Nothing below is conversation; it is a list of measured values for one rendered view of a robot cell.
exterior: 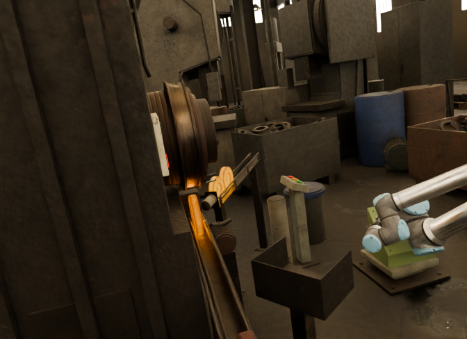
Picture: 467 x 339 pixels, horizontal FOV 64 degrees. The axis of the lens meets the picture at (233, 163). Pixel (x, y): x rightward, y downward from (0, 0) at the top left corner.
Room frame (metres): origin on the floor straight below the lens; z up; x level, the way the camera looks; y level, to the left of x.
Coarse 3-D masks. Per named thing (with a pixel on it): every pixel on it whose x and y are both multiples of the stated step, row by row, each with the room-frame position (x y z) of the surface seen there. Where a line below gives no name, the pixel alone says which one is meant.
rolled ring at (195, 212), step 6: (192, 198) 1.56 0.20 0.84; (192, 204) 1.53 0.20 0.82; (198, 204) 1.53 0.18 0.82; (192, 210) 1.51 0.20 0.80; (198, 210) 1.51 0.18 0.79; (192, 216) 1.64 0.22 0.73; (198, 216) 1.50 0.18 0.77; (192, 222) 1.63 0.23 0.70; (198, 222) 1.50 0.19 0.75; (198, 228) 1.50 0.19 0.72; (198, 234) 1.53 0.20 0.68
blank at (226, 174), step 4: (224, 168) 2.22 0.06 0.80; (228, 168) 2.25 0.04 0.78; (220, 172) 2.20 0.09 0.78; (224, 172) 2.20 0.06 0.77; (228, 172) 2.24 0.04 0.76; (232, 172) 2.30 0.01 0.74; (220, 176) 2.18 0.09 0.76; (224, 176) 2.19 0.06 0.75; (228, 176) 2.27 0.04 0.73; (232, 176) 2.29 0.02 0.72; (224, 180) 2.18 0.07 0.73; (228, 180) 2.27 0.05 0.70; (232, 180) 2.28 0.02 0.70; (224, 184) 2.17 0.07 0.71; (228, 184) 2.22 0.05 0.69; (224, 188) 2.18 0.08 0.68; (228, 188) 2.21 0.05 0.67
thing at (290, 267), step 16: (256, 256) 1.16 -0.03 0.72; (272, 256) 1.22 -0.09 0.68; (256, 272) 1.13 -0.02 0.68; (272, 272) 1.08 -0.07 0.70; (288, 272) 1.04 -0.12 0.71; (304, 272) 1.22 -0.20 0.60; (336, 272) 1.03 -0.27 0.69; (352, 272) 1.11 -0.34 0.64; (256, 288) 1.14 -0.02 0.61; (272, 288) 1.09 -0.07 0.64; (288, 288) 1.04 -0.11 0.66; (304, 288) 1.00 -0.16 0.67; (320, 288) 0.96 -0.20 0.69; (336, 288) 1.03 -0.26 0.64; (352, 288) 1.10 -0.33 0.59; (288, 304) 1.05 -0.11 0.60; (304, 304) 1.01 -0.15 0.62; (320, 304) 0.97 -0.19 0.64; (336, 304) 1.02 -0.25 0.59; (304, 320) 1.10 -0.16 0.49; (304, 336) 1.11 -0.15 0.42
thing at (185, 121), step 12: (168, 84) 1.54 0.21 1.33; (180, 84) 1.52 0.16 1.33; (180, 96) 1.44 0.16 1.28; (180, 108) 1.40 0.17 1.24; (180, 120) 1.38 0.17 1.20; (192, 120) 1.38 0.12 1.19; (180, 132) 1.37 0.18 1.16; (192, 132) 1.37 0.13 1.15; (192, 144) 1.37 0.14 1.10; (192, 156) 1.38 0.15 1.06; (192, 168) 1.39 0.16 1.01; (192, 180) 1.44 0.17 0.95
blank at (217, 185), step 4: (216, 176) 2.10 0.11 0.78; (216, 180) 2.08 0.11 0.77; (220, 180) 2.13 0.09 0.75; (212, 184) 2.05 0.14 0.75; (216, 184) 2.07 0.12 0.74; (220, 184) 2.12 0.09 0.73; (208, 188) 2.04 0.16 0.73; (212, 188) 2.03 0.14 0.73; (216, 188) 2.06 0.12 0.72; (220, 188) 2.13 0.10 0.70; (220, 192) 2.11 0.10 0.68
